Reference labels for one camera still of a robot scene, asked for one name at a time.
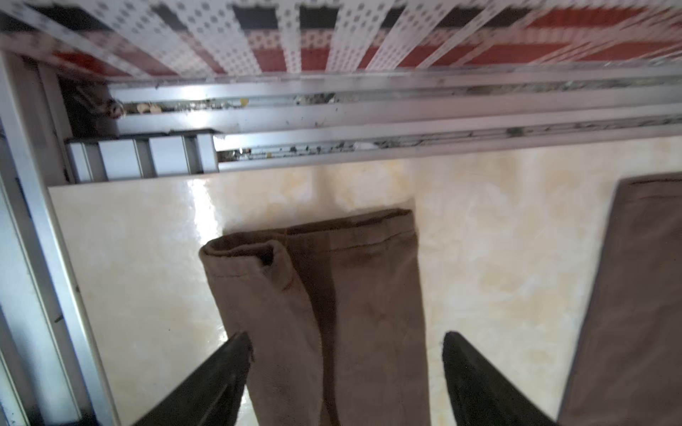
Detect brown trousers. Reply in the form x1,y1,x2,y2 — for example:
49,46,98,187
199,174,681,425

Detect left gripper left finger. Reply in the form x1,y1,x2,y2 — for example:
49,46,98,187
137,333,253,426

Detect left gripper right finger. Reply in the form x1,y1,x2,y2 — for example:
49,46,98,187
442,331,556,426

